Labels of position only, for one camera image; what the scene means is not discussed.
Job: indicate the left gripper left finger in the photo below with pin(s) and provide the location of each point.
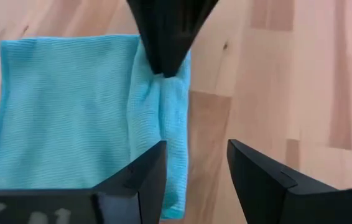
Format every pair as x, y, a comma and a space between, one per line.
117, 199

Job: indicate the blue microfiber towel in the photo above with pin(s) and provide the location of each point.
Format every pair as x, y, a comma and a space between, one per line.
70, 109

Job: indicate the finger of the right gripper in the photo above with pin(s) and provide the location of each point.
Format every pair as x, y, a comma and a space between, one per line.
169, 34

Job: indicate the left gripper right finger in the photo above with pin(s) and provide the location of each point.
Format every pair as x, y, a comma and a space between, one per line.
272, 193

